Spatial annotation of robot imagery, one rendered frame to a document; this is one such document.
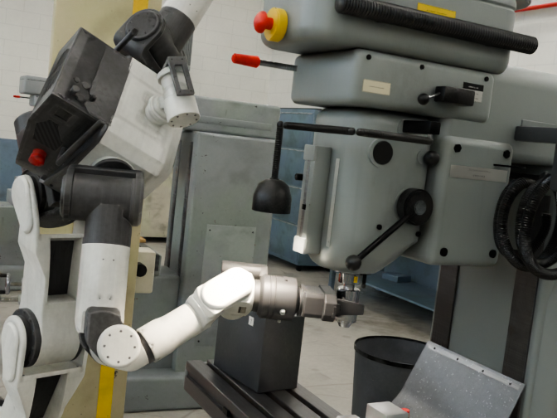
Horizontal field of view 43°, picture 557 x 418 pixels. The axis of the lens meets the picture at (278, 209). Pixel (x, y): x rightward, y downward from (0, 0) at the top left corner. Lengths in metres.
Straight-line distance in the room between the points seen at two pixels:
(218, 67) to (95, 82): 9.59
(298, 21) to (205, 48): 9.71
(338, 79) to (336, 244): 0.31
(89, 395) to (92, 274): 1.90
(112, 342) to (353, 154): 0.56
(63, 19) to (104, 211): 1.70
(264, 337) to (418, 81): 0.74
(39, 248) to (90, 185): 0.41
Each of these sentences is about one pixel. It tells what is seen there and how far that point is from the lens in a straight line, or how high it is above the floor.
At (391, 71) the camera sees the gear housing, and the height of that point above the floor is 1.70.
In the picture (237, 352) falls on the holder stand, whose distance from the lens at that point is 1.85.
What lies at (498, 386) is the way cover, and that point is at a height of 1.07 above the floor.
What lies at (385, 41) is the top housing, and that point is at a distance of 1.32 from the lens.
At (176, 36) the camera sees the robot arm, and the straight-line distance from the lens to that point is 1.68.
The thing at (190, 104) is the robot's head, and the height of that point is 1.60.
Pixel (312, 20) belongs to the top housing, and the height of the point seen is 1.76.
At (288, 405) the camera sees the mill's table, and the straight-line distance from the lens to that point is 1.74.
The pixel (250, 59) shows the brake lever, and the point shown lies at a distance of 1.42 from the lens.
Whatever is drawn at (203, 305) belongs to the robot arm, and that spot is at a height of 1.22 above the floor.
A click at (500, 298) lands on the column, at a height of 1.26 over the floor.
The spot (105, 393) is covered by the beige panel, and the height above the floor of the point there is 0.41.
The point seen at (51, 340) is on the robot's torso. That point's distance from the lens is 1.81.
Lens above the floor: 1.55
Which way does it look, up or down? 5 degrees down
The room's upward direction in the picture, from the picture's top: 6 degrees clockwise
